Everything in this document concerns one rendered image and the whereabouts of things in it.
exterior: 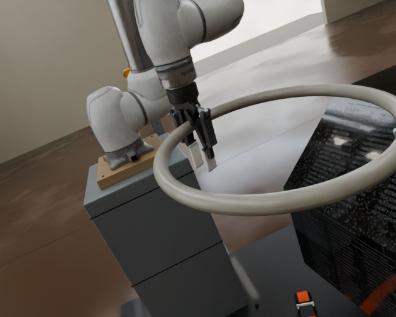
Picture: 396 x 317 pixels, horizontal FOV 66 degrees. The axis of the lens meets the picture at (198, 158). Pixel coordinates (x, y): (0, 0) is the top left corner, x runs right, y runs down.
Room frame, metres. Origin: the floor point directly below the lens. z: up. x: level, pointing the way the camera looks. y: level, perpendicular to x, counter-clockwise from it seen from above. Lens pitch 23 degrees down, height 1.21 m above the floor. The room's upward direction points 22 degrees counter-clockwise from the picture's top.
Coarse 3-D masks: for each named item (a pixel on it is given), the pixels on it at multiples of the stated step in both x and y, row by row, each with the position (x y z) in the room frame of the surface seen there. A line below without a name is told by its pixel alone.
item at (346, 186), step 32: (256, 96) 0.78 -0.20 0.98; (288, 96) 0.74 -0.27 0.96; (352, 96) 0.62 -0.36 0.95; (384, 96) 0.53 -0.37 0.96; (192, 128) 0.73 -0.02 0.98; (160, 160) 0.57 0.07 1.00; (384, 160) 0.34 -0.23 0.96; (192, 192) 0.42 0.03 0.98; (288, 192) 0.34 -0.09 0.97; (320, 192) 0.32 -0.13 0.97; (352, 192) 0.32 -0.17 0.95
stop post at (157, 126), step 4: (128, 68) 2.25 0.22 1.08; (124, 72) 2.14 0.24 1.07; (128, 72) 2.14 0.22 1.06; (160, 120) 2.17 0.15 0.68; (152, 124) 2.16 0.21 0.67; (156, 124) 2.16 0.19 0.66; (160, 124) 2.17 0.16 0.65; (152, 128) 2.16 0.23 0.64; (156, 128) 2.16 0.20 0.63; (160, 128) 2.16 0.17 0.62; (156, 132) 2.16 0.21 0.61; (160, 132) 2.16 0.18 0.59; (164, 132) 2.17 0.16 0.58
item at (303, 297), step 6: (294, 294) 0.97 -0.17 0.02; (300, 294) 0.95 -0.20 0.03; (306, 294) 0.94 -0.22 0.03; (300, 300) 0.93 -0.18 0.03; (306, 300) 0.92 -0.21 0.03; (312, 300) 0.91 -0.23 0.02; (300, 306) 0.88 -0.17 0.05; (306, 306) 0.87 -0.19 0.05; (312, 306) 0.86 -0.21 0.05; (300, 312) 0.86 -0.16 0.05; (306, 312) 0.85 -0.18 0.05; (312, 312) 0.84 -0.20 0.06
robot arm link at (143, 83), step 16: (112, 0) 1.17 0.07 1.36; (128, 0) 1.17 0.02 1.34; (112, 16) 1.21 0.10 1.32; (128, 16) 1.18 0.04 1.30; (128, 32) 1.18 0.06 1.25; (128, 48) 1.20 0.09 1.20; (144, 48) 1.20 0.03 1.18; (128, 64) 1.24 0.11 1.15; (144, 64) 1.21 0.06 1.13; (128, 80) 1.23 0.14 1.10; (144, 80) 1.19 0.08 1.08; (144, 96) 1.19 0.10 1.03; (160, 96) 1.20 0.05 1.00; (144, 112) 1.17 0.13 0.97; (160, 112) 1.21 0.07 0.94
